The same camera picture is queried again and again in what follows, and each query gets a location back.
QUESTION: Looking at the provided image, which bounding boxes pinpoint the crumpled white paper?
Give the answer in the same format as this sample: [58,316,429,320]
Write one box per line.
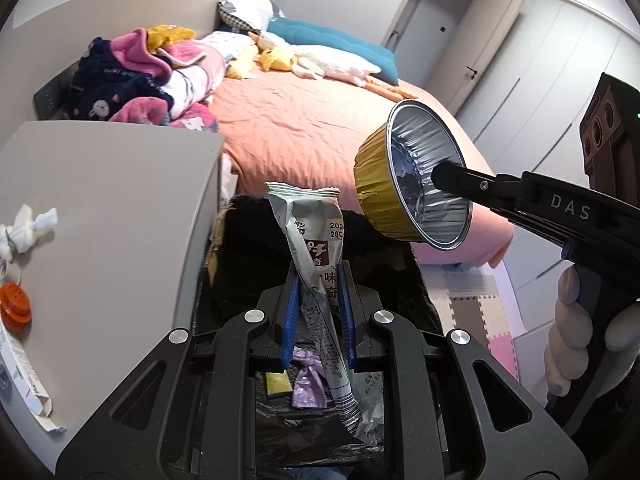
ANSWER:
[352,385,386,443]

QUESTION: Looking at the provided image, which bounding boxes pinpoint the navy pink-lined fleece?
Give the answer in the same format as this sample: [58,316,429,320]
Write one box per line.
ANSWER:
[67,27,173,121]

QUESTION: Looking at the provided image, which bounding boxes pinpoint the purple wrapper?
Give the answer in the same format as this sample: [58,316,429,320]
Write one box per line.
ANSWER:
[291,347,333,408]

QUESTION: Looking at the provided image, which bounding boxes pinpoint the person's right hand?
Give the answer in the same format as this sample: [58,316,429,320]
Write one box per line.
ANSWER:
[544,264,640,397]

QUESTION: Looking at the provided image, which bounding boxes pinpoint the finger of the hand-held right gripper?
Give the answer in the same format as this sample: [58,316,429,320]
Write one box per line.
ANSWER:
[431,161,538,221]

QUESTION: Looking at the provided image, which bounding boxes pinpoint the teal cushion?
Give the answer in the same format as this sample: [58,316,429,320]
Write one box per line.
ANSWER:
[266,17,399,86]

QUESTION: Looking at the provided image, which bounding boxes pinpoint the white tissue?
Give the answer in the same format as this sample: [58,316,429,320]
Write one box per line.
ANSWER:
[0,205,59,263]

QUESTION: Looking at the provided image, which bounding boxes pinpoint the white dotted pillow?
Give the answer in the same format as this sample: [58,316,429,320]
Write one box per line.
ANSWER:
[200,31,258,61]

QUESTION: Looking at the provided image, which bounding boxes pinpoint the bed with orange sheet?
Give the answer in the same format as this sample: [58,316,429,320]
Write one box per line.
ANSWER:
[200,67,516,268]

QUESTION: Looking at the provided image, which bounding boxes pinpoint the orange bottle cap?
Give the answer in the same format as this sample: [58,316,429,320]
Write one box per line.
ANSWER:
[0,282,33,332]

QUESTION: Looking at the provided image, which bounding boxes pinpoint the beige door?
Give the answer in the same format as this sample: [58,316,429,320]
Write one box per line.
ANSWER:
[424,0,523,106]

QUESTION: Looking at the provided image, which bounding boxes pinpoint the yellow dotted cushion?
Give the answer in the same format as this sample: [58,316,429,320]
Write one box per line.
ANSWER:
[225,52,258,81]

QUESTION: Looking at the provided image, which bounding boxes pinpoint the yellow packet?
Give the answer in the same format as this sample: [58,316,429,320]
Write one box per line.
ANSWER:
[265,372,293,400]

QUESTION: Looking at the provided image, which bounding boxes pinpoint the pink cat print blanket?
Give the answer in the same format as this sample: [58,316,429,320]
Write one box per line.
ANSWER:
[107,96,221,133]

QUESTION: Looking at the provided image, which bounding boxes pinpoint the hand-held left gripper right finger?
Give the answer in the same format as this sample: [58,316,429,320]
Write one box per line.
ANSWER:
[341,264,588,480]

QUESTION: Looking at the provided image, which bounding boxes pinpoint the pink white cartoon blanket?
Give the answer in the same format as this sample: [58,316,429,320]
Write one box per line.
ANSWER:
[160,40,228,116]

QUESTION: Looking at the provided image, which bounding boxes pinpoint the foam floor mat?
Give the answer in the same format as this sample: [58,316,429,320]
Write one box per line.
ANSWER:
[442,265,523,381]

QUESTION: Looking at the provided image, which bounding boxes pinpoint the gold foil cup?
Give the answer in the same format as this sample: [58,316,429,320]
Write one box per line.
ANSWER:
[353,100,473,251]

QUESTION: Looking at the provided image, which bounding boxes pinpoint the white goose plush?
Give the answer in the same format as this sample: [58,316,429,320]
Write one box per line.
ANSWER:
[247,31,418,101]

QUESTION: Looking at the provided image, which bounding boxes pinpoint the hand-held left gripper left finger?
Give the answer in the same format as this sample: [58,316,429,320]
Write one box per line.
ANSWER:
[55,270,302,480]

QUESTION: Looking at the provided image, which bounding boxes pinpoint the grey bedside cabinet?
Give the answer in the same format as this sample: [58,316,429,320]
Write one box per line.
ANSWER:
[0,121,227,476]

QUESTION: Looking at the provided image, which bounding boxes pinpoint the white paper carton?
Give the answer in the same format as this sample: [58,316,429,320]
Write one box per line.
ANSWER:
[0,320,67,433]

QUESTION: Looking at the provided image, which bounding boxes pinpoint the black-lined trash bin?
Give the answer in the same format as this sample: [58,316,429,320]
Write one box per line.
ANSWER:
[192,194,446,480]

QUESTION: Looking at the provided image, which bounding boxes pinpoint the yellow duck plush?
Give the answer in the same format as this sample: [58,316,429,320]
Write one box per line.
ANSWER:
[256,47,296,73]

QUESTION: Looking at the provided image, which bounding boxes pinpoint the silver snack wrapper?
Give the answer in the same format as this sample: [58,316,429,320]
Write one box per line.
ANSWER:
[264,181,362,438]

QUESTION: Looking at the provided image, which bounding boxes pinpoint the yellow cloth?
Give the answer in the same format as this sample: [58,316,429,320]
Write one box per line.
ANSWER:
[145,24,197,53]

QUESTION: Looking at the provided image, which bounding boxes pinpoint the dark wall socket panel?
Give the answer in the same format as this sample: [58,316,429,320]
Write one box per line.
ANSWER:
[32,72,81,121]

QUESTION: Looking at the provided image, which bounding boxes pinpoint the checked pillow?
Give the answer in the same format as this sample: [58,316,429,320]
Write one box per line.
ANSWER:
[216,0,286,36]

